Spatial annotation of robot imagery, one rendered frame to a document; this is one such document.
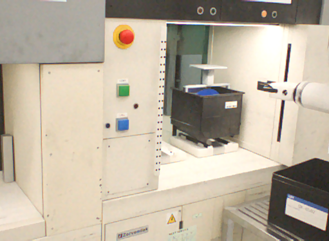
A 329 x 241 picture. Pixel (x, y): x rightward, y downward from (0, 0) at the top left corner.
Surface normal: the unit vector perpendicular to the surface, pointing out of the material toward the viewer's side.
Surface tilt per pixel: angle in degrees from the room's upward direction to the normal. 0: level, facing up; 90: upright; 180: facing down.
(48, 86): 90
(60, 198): 90
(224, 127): 90
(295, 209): 90
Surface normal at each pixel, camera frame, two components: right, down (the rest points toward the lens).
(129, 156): 0.55, 0.23
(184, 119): -0.83, 0.10
